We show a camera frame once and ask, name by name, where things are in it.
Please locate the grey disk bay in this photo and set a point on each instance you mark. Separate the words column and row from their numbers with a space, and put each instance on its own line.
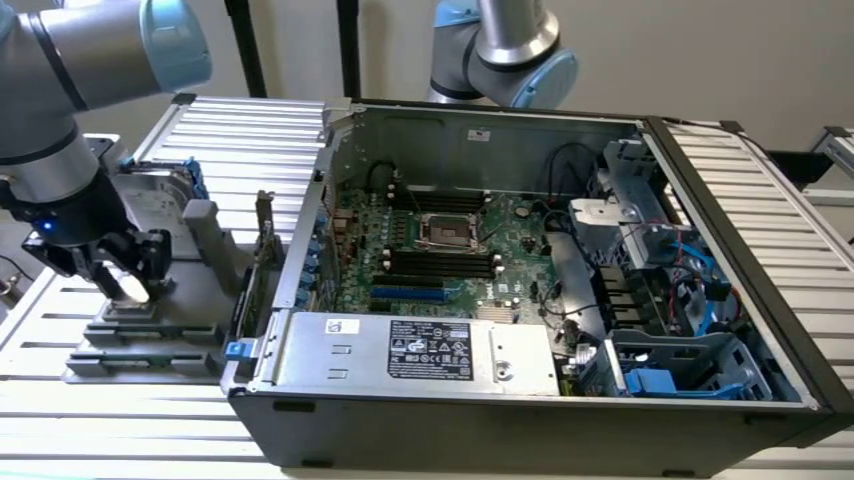
column 674, row 350

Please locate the metal CPU socket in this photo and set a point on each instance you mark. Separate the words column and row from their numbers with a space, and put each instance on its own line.
column 450, row 231

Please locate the blue expansion slot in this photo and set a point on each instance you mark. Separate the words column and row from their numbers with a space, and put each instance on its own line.
column 408, row 294

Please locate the hard disk with blue carrier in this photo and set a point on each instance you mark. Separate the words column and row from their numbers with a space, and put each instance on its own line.
column 157, row 195

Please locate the square CPU chip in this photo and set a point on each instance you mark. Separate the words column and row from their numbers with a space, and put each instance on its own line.
column 134, row 310

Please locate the round coin battery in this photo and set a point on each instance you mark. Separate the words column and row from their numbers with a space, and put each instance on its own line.
column 524, row 210

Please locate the black RAM slot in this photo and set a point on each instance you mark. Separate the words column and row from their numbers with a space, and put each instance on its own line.
column 444, row 209
column 444, row 259
column 444, row 272
column 444, row 199
column 444, row 193
column 444, row 204
column 444, row 252
column 444, row 265

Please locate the black expansion slot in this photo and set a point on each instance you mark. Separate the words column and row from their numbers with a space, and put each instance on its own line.
column 408, row 281
column 404, row 307

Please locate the grey parts rack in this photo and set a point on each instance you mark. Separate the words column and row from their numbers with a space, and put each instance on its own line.
column 201, row 280

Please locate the metal drive cage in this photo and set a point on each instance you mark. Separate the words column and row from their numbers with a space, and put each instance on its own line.
column 621, row 200

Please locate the aluminium profile frame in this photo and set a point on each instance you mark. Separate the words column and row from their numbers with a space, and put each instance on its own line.
column 835, row 145

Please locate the black stand pole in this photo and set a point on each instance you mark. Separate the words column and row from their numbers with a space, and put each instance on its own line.
column 349, row 50
column 249, row 50

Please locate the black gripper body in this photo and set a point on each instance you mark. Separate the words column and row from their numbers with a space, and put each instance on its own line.
column 74, row 210

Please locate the black table end cap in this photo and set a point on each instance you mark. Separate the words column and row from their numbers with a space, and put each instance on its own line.
column 186, row 99
column 732, row 127

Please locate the silver power supply unit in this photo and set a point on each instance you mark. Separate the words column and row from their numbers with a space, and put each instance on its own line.
column 374, row 350

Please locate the green graphics card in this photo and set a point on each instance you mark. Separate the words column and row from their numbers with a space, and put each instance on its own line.
column 264, row 260

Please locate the thin metal locking lever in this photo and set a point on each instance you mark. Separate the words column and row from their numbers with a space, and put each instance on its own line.
column 493, row 233

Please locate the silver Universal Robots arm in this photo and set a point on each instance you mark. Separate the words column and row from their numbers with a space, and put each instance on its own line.
column 61, row 60

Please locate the silver chipset heatsink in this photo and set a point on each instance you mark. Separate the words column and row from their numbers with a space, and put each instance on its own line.
column 500, row 313

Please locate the black open PC case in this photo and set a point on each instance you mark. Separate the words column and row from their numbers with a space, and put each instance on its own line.
column 508, row 430

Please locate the green motherboard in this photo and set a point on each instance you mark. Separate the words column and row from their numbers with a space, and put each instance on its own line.
column 521, row 270

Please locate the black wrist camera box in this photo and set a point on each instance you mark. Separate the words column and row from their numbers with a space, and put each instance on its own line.
column 49, row 257

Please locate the blue case latch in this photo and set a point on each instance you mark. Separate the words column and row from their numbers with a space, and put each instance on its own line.
column 241, row 350

